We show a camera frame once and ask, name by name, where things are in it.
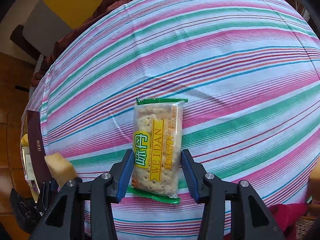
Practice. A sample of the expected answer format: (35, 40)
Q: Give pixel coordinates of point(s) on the gold-lined box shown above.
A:
(35, 142)

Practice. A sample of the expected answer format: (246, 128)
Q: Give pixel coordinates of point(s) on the grey yellow blue sofa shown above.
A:
(75, 0)

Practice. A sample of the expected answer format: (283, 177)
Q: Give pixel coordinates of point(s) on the tan block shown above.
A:
(315, 182)

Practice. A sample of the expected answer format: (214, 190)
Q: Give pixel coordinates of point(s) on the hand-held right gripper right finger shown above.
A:
(190, 176)

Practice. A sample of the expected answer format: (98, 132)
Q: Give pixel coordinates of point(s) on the woven basket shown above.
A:
(307, 226)

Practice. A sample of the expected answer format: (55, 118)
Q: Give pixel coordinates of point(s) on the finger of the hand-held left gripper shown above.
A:
(47, 192)

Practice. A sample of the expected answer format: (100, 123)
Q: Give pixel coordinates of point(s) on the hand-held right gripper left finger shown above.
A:
(125, 176)

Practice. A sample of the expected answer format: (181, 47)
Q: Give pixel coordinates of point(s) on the red cloth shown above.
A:
(287, 215)

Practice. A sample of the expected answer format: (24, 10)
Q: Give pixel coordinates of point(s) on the maroon blanket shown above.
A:
(105, 10)

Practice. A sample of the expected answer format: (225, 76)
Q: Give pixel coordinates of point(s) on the green cracker packet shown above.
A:
(155, 135)

